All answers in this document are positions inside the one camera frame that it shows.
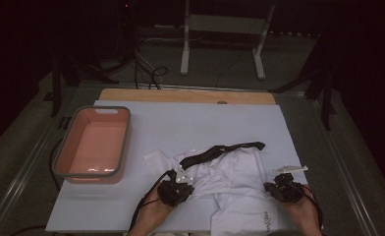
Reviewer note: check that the person's left hand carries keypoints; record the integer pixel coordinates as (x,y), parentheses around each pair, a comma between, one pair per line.
(151,214)

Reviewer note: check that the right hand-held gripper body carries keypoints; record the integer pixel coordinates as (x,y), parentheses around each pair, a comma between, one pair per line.
(285,191)

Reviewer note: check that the pink plastic basin grey rim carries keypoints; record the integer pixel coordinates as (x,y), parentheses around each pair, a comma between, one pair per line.
(95,147)

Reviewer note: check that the wooden table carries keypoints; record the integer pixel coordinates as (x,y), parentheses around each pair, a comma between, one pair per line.
(180,95)

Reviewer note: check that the person's right hand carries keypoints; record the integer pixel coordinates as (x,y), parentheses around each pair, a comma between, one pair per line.
(303,218)

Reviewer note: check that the metal floor rail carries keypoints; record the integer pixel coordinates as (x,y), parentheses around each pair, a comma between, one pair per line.
(20,183)
(341,167)
(187,87)

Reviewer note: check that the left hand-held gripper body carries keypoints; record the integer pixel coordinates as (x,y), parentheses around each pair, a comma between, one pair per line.
(176,193)

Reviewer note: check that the white shorts with black waistband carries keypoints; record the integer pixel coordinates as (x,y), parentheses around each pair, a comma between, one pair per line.
(230,183)

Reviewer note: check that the white table mat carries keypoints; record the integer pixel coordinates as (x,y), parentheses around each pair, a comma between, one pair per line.
(197,124)

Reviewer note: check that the black tripod stand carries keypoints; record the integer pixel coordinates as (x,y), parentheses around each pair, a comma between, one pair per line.
(326,98)
(56,91)

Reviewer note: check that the white metal stand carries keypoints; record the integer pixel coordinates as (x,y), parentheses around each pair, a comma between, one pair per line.
(223,23)

